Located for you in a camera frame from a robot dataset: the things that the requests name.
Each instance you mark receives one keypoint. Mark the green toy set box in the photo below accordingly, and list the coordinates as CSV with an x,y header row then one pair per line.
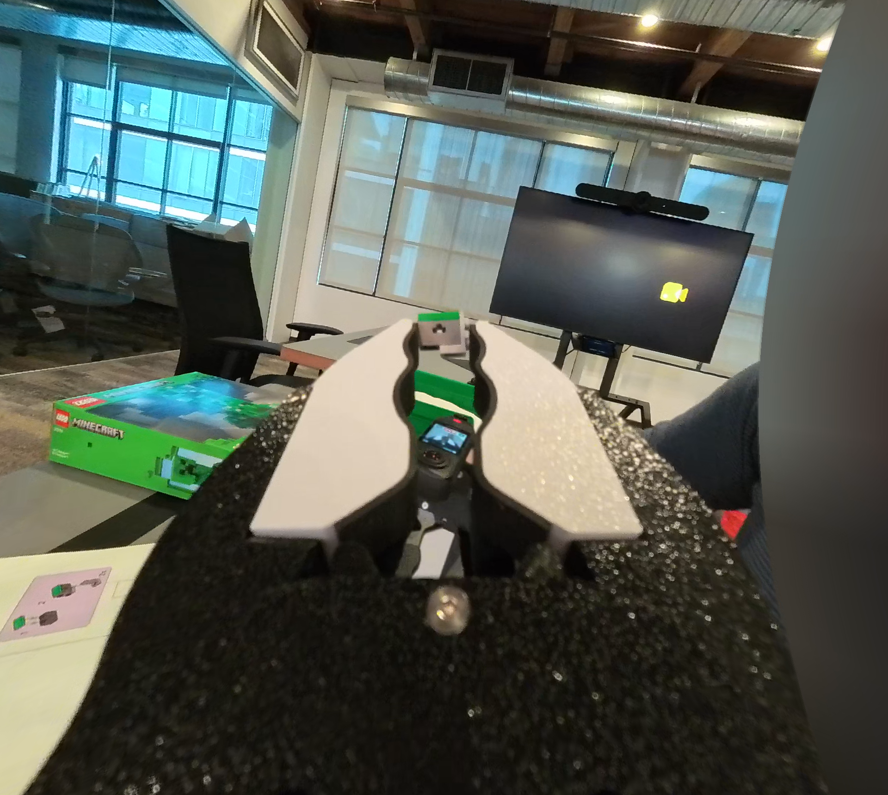
x,y
132,448

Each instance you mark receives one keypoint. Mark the black office chair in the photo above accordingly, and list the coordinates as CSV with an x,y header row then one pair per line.
x,y
215,295

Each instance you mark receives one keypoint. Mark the rectangular wall duct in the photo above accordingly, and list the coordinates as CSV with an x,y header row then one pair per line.
x,y
277,42

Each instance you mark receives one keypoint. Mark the green plastic bin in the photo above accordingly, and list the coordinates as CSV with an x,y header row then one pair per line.
x,y
444,392

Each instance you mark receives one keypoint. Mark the dark grey panel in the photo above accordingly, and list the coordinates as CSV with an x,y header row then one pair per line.
x,y
825,358

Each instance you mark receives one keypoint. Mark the ceiling spot light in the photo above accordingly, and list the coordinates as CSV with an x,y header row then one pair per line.
x,y
823,43
649,19

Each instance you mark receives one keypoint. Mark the large black monitor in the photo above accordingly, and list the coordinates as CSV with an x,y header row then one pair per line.
x,y
610,267

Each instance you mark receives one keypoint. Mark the black video bar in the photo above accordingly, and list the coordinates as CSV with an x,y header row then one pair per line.
x,y
642,201

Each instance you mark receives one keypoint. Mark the grey brick with green plate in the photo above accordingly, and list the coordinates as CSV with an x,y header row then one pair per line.
x,y
440,333

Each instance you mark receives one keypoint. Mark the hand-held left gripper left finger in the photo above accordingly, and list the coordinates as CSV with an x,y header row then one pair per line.
x,y
333,441

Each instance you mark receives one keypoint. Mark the instruction booklet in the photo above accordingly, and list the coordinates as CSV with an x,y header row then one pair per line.
x,y
62,594

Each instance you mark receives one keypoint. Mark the grey table with wooden edge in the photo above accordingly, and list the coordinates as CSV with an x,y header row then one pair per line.
x,y
326,344

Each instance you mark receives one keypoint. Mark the small metal air duct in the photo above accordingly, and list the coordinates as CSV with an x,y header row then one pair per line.
x,y
624,108

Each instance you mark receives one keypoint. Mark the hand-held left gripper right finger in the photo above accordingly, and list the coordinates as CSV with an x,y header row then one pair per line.
x,y
555,448

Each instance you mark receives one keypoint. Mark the duct vent grille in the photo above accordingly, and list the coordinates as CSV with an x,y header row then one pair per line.
x,y
472,72

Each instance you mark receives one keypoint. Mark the black monitor stand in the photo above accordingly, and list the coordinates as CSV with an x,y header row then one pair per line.
x,y
603,364

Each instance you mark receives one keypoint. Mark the grey chair behind glass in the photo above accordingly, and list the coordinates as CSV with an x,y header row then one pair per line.
x,y
90,267

